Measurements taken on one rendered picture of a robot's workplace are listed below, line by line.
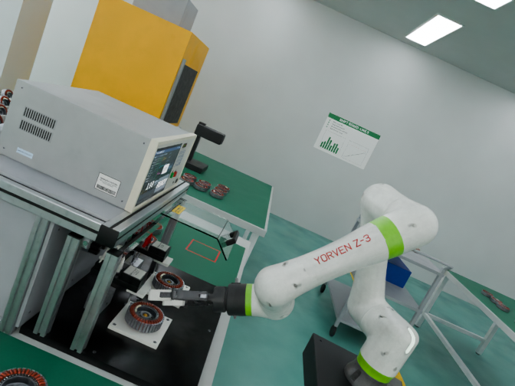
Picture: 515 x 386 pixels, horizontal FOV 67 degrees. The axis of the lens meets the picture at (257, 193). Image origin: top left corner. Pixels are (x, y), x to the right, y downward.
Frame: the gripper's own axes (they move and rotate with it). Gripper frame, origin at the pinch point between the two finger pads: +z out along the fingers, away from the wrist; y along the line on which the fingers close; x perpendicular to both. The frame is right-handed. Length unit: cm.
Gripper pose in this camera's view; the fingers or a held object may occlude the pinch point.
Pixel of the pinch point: (159, 297)
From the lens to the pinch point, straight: 123.3
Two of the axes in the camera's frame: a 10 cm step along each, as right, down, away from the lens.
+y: -0.7, -3.8, -9.2
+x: -0.3, 9.3, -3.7
